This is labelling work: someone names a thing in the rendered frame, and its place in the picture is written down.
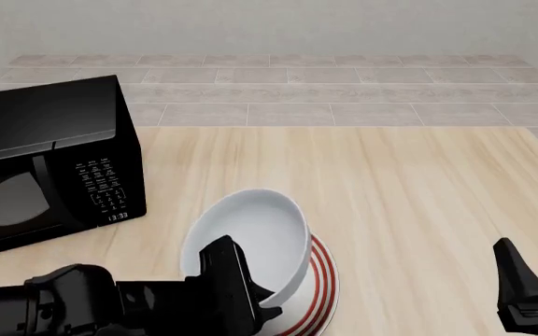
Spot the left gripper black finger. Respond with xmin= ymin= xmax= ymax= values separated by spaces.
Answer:
xmin=245 ymin=265 xmax=277 ymax=301
xmin=257 ymin=305 xmax=284 ymax=336

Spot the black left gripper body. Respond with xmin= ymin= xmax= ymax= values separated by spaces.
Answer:
xmin=185 ymin=234 xmax=262 ymax=336

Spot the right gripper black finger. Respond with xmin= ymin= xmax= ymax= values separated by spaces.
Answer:
xmin=492 ymin=237 xmax=538 ymax=310

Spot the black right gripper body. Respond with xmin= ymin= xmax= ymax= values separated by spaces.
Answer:
xmin=496 ymin=297 xmax=538 ymax=334

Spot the white bowl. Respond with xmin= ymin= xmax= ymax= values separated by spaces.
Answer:
xmin=178 ymin=188 xmax=312 ymax=310

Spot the white plate with red rings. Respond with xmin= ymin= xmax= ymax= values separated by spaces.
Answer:
xmin=266 ymin=232 xmax=342 ymax=336

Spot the black microwave oven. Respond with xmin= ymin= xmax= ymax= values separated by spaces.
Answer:
xmin=0 ymin=74 xmax=149 ymax=261

